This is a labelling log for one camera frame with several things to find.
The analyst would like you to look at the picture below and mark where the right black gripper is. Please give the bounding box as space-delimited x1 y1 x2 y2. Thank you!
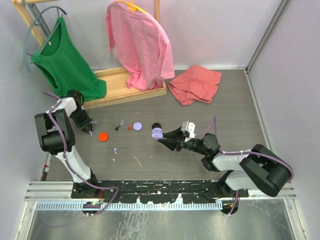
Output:
158 126 208 156

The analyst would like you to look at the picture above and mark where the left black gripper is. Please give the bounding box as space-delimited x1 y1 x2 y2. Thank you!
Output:
69 108 93 133

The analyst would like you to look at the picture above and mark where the orange round charging case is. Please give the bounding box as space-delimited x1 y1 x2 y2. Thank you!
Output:
98 132 109 142

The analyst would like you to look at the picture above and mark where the lilac earbud charging case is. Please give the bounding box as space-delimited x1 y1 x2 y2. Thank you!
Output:
151 127 164 140

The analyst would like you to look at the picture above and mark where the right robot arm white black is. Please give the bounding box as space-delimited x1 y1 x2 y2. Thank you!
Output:
152 123 294 197

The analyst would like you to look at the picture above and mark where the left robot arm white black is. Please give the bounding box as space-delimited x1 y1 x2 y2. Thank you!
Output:
34 89 100 198

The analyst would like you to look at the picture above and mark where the black round charging case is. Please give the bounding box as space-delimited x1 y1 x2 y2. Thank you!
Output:
151 122 162 129

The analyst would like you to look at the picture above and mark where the lilac round charging case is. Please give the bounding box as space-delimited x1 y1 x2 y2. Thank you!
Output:
132 121 143 131

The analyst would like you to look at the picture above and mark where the wooden clothes rack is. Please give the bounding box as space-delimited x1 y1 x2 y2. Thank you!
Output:
11 0 167 109

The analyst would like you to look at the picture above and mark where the coral folded cloth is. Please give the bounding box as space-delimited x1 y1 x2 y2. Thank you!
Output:
168 65 222 106

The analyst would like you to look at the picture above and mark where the green tank top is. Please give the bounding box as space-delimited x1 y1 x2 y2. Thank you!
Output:
30 17 107 102

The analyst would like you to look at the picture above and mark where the grey-blue hanger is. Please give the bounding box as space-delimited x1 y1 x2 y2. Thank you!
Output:
23 6 68 73

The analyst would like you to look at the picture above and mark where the pink t-shirt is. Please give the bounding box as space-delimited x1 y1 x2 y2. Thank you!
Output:
104 1 175 91

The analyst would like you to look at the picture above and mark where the yellow hanger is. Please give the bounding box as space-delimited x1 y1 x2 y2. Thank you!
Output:
116 0 146 14

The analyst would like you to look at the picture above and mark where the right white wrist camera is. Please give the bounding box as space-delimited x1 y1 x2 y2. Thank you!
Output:
181 121 196 138

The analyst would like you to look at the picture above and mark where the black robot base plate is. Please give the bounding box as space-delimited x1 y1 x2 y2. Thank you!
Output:
71 179 250 204

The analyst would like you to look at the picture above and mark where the white slotted cable duct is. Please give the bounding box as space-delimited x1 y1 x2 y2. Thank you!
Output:
35 200 223 211

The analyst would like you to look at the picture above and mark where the aluminium corner post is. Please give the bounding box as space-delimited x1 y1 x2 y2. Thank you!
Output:
244 0 293 74

